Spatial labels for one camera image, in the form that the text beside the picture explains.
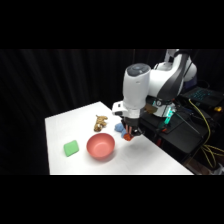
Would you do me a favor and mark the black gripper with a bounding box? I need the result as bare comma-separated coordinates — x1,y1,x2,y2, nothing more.
121,115,145,140

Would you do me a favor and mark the pink bowl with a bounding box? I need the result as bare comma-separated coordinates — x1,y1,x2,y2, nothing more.
86,132,117,161

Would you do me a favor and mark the blue plush toy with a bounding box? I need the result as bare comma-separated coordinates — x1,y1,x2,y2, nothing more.
113,122,128,139

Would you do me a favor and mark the brown plush toy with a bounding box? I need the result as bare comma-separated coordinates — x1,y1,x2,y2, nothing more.
92,114,109,133

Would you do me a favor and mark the black robot stand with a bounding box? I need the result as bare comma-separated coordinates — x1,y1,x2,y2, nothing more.
133,96,224,165

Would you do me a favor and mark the green sponge block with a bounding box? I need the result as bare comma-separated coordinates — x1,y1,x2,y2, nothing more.
63,139,81,158

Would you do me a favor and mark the black laptop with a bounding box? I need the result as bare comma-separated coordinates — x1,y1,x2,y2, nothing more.
179,85,224,109

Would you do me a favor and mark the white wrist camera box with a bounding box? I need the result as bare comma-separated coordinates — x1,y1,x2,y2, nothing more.
111,101,128,117

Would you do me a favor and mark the yellow cable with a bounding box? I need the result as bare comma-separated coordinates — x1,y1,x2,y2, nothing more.
187,98,224,170

